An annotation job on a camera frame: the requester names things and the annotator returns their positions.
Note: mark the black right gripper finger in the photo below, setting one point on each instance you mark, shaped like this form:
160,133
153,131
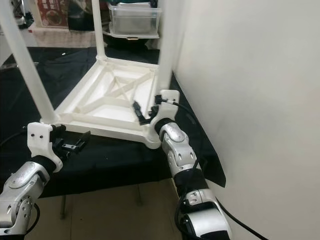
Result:
159,100
139,112

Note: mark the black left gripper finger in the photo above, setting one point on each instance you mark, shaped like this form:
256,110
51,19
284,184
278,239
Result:
60,129
83,139

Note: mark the white plastic children table top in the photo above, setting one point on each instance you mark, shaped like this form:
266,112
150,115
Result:
100,120

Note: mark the black wok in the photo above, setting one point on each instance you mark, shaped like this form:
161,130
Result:
130,42

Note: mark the clear plastic container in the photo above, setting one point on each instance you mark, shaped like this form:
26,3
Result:
135,21

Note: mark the beige cloth-covered bench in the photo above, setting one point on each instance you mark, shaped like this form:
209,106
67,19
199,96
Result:
60,37

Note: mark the green pot lid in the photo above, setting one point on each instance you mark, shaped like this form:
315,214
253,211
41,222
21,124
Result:
130,1

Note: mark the dark glossy bag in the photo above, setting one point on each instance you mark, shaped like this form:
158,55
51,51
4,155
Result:
80,15

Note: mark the orange-lid storage box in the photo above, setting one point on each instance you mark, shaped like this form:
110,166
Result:
52,14

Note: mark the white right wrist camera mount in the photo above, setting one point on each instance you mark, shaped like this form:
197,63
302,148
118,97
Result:
167,107

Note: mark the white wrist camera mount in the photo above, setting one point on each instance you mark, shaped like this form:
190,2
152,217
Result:
167,107
41,140

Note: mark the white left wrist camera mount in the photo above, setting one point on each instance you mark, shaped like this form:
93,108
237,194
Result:
41,140

